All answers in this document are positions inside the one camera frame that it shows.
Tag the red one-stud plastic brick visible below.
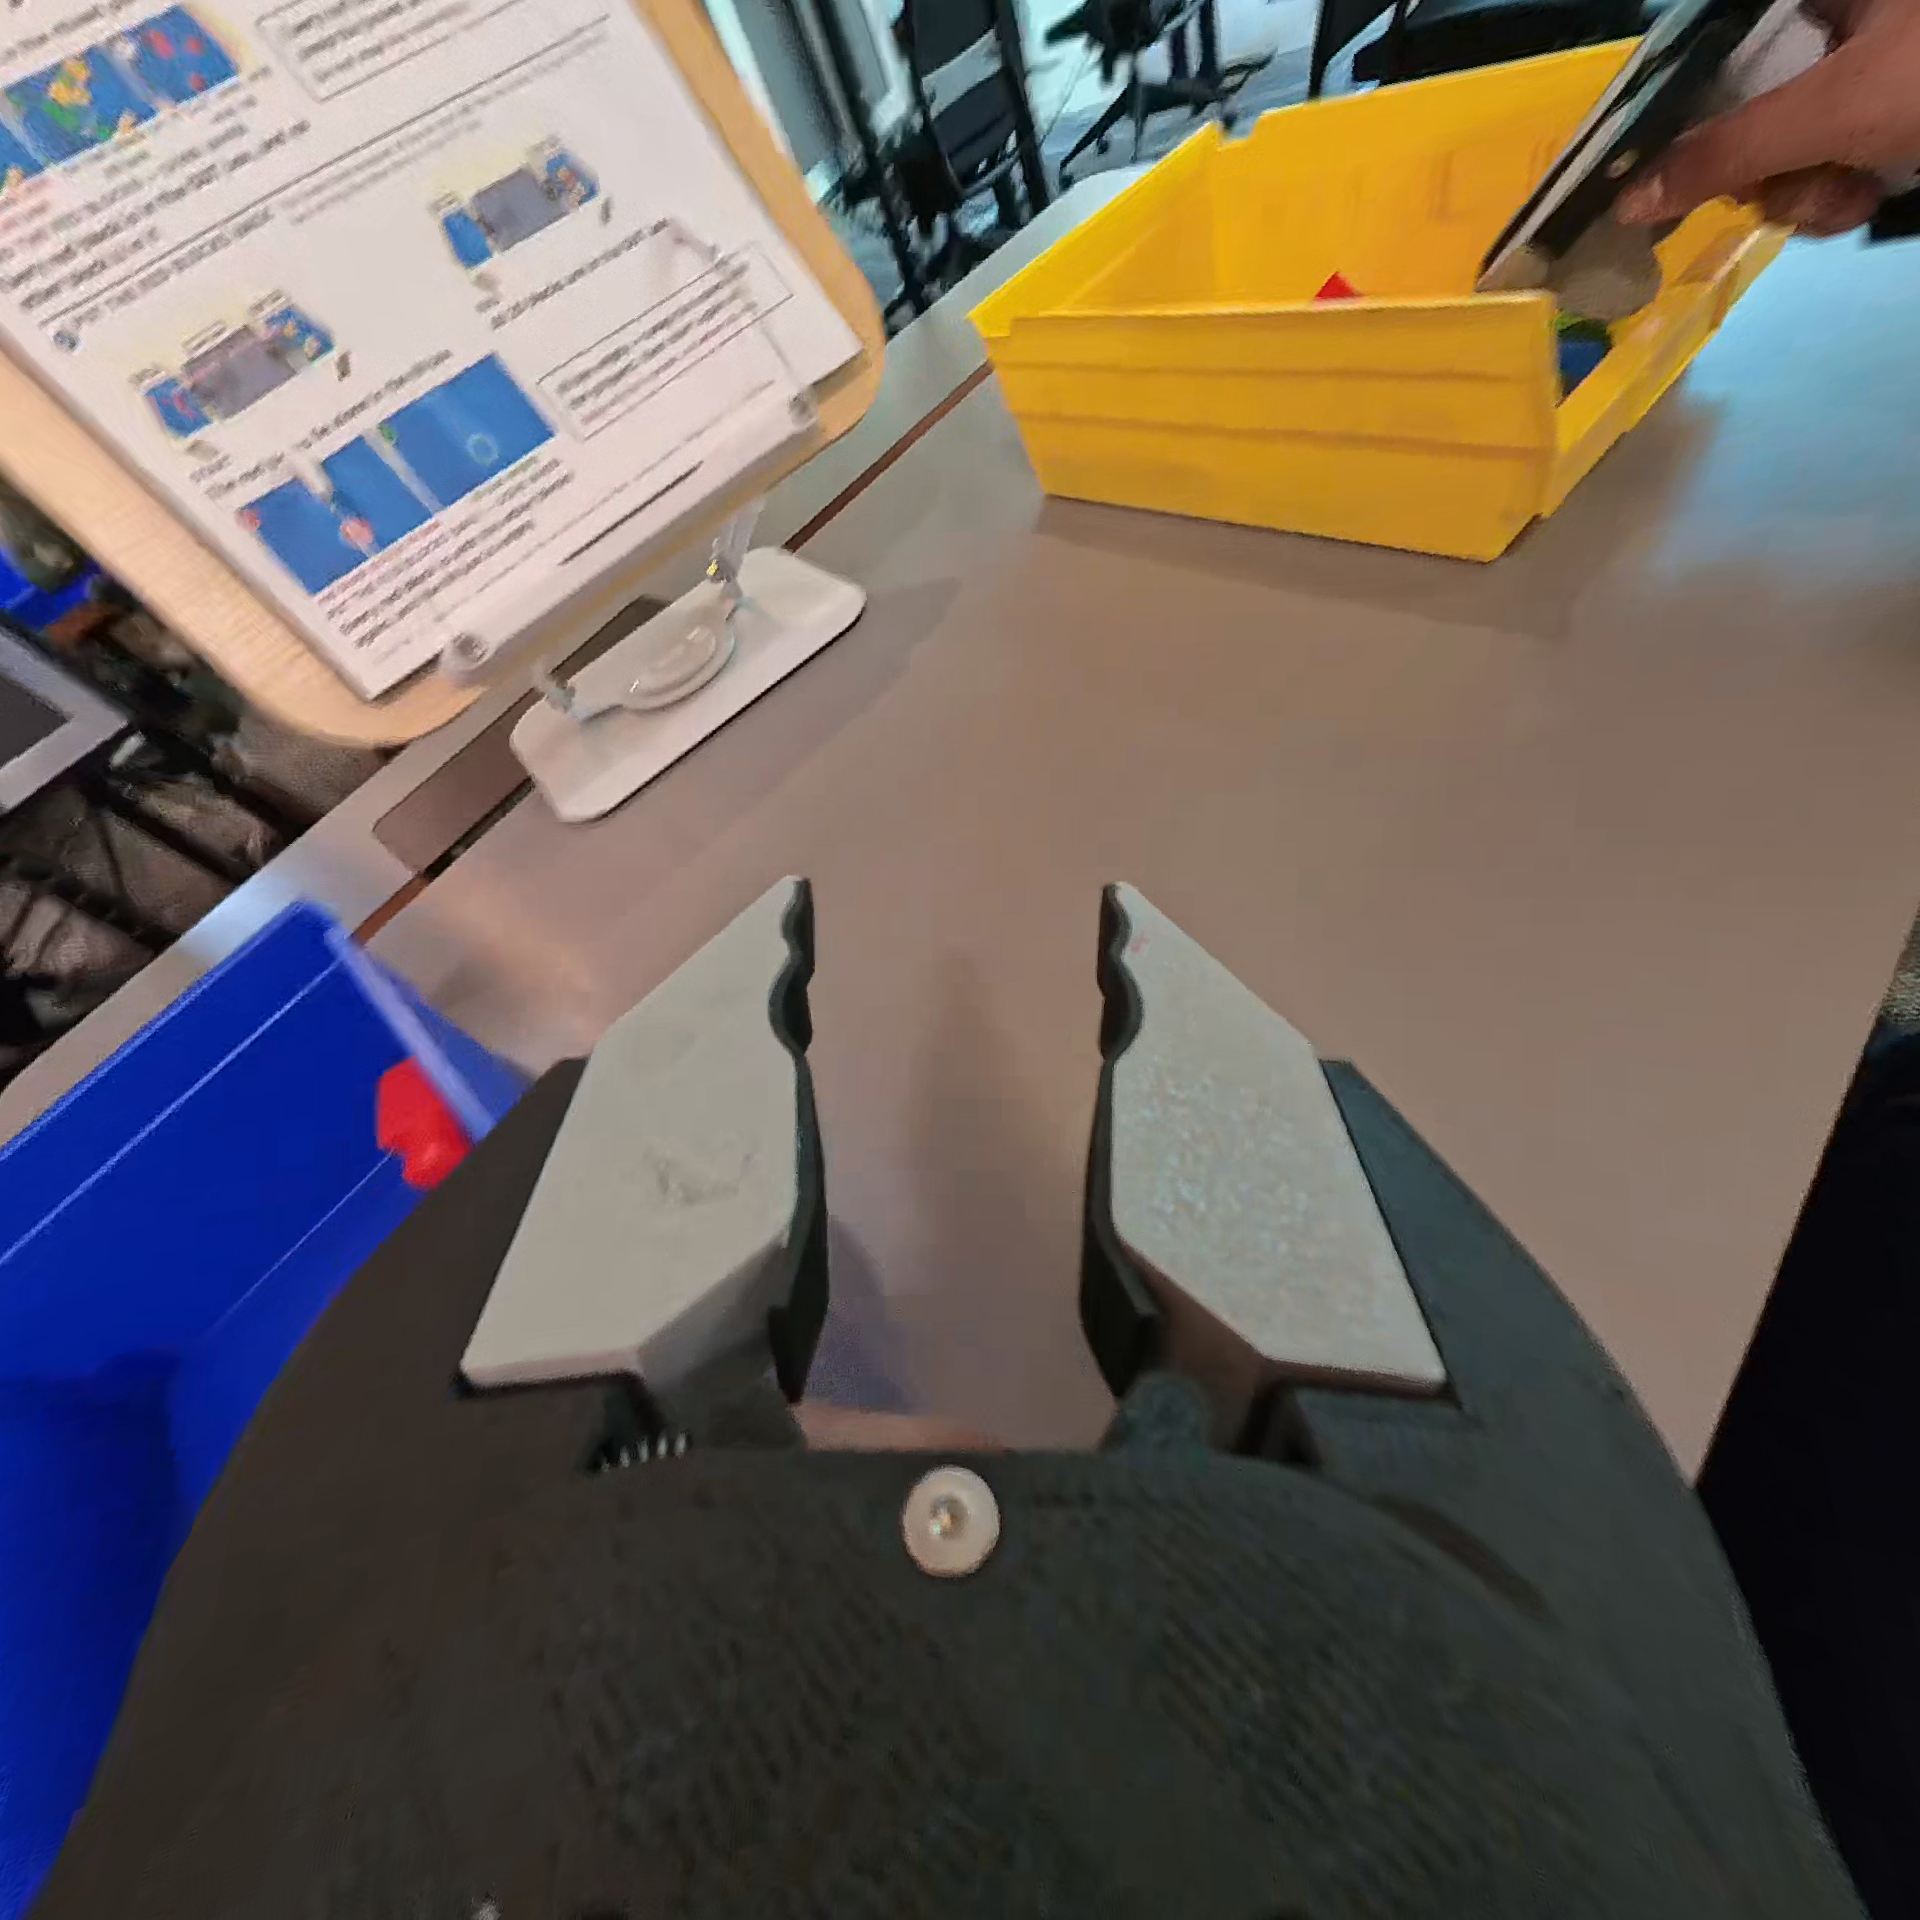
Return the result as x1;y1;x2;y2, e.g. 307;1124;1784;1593
374;1058;474;1193

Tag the yellow plastic bin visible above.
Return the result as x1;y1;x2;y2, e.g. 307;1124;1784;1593
967;37;1794;564

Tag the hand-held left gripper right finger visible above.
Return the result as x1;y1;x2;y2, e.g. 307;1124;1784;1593
1081;884;1448;1407

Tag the grey framed panel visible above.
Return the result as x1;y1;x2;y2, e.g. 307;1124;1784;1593
0;624;130;811

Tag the white stand base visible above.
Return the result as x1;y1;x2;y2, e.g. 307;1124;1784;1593
510;547;868;823

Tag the person's right leg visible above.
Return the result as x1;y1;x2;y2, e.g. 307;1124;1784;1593
1694;1011;1920;1920

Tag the black office chair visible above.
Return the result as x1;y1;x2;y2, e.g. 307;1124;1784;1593
887;0;1056;226
1050;0;1253;173

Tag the printed instruction sheet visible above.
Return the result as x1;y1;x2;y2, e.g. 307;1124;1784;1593
0;0;868;704

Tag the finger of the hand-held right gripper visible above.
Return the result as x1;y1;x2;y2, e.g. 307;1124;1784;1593
1478;203;1673;327

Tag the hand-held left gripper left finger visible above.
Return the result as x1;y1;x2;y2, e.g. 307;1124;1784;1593
458;877;831;1407

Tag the person's right hand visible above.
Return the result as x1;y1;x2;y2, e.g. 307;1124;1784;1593
1617;0;1920;244

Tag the blue plastic bin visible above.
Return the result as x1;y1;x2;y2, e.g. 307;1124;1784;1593
0;901;526;1877

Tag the instruction sheet on stand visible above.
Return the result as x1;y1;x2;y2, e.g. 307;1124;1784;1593
0;0;887;750

